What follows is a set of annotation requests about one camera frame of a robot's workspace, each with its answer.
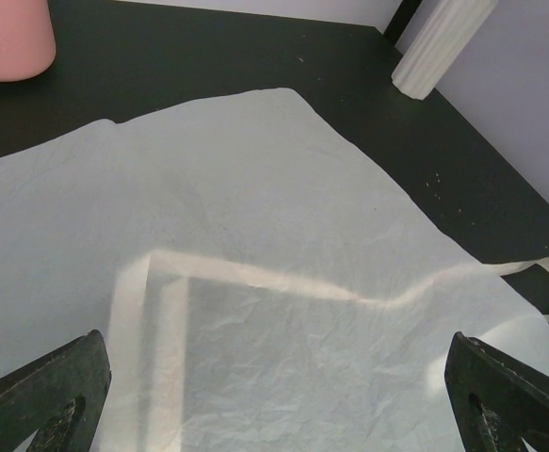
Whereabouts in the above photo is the white ribbed vase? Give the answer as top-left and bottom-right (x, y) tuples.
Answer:
(391, 0), (498, 101)

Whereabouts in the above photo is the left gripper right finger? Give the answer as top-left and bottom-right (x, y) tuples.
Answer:
(444, 332), (549, 451)

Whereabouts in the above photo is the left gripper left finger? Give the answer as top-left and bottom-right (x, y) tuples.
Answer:
(0, 330), (112, 451)

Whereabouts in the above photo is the cream ribbon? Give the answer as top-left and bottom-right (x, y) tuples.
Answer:
(94, 250), (549, 451)

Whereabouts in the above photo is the white wrapping paper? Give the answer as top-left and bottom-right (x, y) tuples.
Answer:
(0, 89), (549, 451)

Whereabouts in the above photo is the pink vase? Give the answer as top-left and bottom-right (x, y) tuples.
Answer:
(0, 0), (57, 82)

